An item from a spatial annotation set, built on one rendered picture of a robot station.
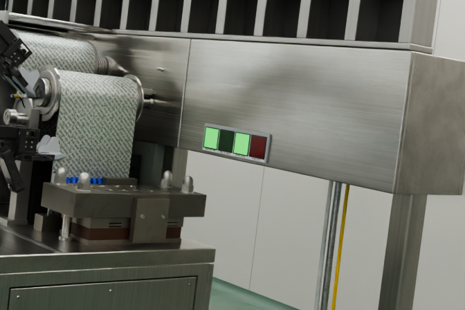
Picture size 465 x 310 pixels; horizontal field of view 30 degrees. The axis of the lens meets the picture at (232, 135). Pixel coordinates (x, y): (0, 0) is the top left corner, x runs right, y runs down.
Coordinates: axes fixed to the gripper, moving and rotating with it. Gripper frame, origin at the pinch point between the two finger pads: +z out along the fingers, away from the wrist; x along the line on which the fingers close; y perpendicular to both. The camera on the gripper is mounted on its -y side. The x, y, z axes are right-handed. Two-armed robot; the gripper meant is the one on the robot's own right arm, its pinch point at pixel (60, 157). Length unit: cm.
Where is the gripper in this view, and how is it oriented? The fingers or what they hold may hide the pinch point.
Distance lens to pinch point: 228.0
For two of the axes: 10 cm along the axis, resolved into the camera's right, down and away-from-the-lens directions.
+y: 1.2, -9.9, -0.5
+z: 7.5, 0.6, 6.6
